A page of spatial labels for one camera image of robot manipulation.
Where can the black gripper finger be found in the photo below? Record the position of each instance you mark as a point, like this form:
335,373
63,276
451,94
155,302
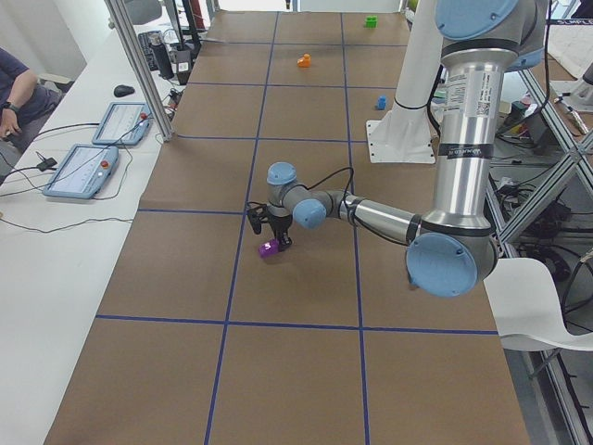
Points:
284,241

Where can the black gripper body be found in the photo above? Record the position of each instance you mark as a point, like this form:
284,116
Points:
280,223

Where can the purple trapezoid block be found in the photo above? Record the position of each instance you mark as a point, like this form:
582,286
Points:
269,248

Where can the orange trapezoid block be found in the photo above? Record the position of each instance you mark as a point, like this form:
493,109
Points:
304,61

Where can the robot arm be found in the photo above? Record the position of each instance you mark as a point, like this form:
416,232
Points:
436,142

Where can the small blue block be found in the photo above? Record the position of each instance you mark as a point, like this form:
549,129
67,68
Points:
381,102

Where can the upper teach pendant tablet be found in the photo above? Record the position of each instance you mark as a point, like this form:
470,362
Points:
124,123

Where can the teach pendant tablet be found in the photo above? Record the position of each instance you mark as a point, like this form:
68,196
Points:
124,123
83,172

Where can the lower teach pendant tablet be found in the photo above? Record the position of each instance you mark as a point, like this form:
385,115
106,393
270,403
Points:
83,172

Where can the black computer mouse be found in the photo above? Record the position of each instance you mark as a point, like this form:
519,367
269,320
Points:
123,90

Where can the black water bottle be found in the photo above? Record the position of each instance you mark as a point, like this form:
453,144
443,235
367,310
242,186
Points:
161,56

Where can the green block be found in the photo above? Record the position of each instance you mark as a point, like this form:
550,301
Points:
371,22

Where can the black keyboard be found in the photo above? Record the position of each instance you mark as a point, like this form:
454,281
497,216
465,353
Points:
146,46

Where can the white chair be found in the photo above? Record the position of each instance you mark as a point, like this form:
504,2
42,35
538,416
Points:
526,308

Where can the seated person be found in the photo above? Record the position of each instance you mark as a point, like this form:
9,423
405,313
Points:
26,105

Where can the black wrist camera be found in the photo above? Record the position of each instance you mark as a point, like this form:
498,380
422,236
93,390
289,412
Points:
257,215

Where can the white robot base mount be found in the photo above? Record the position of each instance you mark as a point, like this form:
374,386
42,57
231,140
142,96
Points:
403,134

